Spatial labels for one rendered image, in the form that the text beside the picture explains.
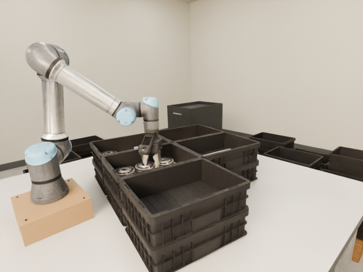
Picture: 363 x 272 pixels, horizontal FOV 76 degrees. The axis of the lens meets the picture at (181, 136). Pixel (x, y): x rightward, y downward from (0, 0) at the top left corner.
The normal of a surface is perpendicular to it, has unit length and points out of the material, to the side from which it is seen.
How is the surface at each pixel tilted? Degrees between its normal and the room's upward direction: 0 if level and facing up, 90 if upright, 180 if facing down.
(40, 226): 90
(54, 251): 0
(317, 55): 90
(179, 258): 90
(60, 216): 90
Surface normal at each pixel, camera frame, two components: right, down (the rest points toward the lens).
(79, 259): -0.03, -0.96
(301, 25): -0.75, 0.19
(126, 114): 0.13, 0.30
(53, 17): 0.66, 0.18
